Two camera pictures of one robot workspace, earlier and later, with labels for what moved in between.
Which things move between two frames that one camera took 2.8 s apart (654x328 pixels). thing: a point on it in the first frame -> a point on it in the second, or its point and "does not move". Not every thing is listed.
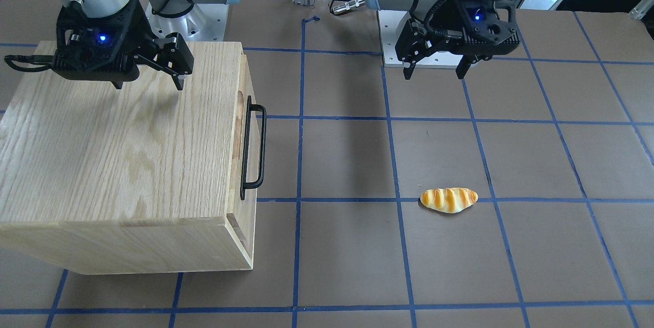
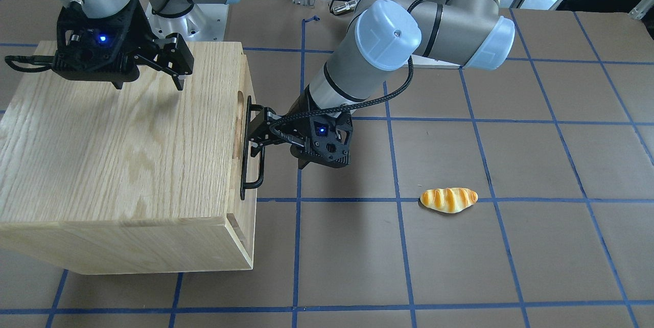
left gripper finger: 416,41 -> 257,144
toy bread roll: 448,200 does not move
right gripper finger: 171,54 does not move
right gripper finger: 162,53 does not move
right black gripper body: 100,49 does not move
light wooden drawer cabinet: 148,177 does not move
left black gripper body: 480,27 -> 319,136
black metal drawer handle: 251,108 does not move
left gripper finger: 463,66 -> 259,126
